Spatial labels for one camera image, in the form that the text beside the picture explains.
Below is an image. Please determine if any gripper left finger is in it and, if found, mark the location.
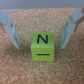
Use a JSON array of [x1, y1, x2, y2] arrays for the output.
[[0, 8, 22, 50]]

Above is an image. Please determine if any yellow block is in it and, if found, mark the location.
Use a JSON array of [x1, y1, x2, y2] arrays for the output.
[[30, 31, 56, 64]]

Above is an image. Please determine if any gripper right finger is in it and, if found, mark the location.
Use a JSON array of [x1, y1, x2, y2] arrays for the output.
[[59, 6, 84, 51]]

